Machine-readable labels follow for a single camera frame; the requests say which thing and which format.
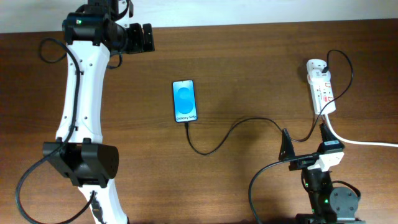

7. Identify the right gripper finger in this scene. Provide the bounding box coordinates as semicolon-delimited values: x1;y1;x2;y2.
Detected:
320;123;333;142
278;128;295;161

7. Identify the blue Galaxy smartphone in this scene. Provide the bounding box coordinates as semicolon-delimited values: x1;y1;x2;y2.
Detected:
172;80;198;123

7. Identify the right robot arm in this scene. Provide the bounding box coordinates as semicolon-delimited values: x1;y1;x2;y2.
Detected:
279;124;362;223

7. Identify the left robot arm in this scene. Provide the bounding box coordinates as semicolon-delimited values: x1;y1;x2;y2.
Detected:
43;0;155;223

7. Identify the white USB charger plug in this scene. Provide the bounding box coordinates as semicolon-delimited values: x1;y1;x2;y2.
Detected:
306;59;331;83

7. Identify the white power strip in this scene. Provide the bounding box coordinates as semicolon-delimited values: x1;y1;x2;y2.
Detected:
307;78;336;115

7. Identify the white power strip cord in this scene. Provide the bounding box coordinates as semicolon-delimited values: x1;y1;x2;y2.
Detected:
323;113;398;148

